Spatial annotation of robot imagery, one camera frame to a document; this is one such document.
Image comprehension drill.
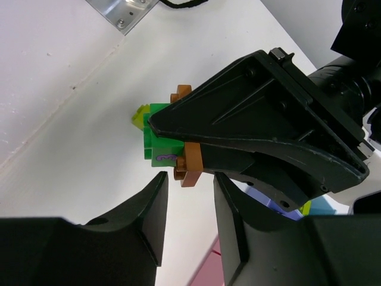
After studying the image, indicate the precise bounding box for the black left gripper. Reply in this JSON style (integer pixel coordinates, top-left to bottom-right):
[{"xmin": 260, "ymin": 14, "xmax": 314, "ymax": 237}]
[{"xmin": 148, "ymin": 48, "xmax": 372, "ymax": 212}]

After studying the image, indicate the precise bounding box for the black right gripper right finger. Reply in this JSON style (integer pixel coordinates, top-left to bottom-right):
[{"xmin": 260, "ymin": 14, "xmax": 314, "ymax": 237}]
[{"xmin": 214, "ymin": 173, "xmax": 380, "ymax": 285}]

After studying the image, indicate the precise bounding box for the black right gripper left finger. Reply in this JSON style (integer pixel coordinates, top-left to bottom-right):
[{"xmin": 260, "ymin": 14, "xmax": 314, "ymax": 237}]
[{"xmin": 1, "ymin": 172, "xmax": 168, "ymax": 285}]

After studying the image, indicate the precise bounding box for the lego stack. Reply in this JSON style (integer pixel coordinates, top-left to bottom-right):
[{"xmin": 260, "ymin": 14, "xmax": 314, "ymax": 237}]
[{"xmin": 130, "ymin": 85, "xmax": 204, "ymax": 188}]

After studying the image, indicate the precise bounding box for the lime green square lego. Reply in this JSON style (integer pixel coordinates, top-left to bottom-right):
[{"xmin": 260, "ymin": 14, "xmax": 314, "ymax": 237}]
[{"xmin": 299, "ymin": 200, "xmax": 312, "ymax": 216}]

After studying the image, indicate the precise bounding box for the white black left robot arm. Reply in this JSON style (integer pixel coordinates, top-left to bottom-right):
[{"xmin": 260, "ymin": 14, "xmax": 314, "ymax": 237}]
[{"xmin": 148, "ymin": 1, "xmax": 380, "ymax": 212}]

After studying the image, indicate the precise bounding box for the dark blue bin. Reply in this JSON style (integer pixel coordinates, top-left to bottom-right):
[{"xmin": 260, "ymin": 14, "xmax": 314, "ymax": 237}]
[{"xmin": 246, "ymin": 186, "xmax": 304, "ymax": 221}]

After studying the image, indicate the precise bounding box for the small pink bin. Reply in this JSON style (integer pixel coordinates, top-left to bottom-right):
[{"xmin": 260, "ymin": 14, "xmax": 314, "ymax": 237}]
[{"xmin": 187, "ymin": 235, "xmax": 224, "ymax": 286}]

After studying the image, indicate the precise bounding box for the light blue bin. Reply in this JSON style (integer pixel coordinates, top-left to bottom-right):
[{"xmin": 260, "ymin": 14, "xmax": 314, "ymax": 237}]
[{"xmin": 309, "ymin": 196, "xmax": 336, "ymax": 215}]

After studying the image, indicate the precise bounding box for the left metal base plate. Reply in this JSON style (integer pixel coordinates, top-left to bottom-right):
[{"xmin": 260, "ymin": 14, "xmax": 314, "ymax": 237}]
[{"xmin": 86, "ymin": 0, "xmax": 159, "ymax": 36}]

